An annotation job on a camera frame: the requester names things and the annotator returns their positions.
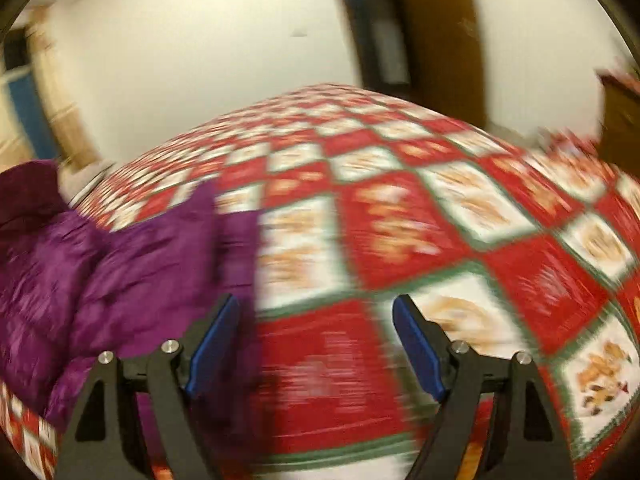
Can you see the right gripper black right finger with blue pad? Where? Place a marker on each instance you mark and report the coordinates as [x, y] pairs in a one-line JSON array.
[[524, 437]]

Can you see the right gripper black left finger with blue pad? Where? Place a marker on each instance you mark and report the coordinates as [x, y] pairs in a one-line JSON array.
[[105, 439]]

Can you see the purple down jacket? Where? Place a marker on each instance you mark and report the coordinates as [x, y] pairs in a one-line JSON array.
[[71, 290]]

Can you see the red patchwork bedspread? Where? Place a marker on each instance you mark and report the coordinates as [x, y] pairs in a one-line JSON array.
[[360, 197]]

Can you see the beige curtain right panel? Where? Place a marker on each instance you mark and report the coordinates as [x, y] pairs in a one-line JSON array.
[[60, 109]]

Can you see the window with blue pane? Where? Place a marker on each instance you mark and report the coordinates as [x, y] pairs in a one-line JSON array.
[[24, 96]]

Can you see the brown wooden door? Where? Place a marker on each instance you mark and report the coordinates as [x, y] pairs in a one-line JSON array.
[[447, 57]]

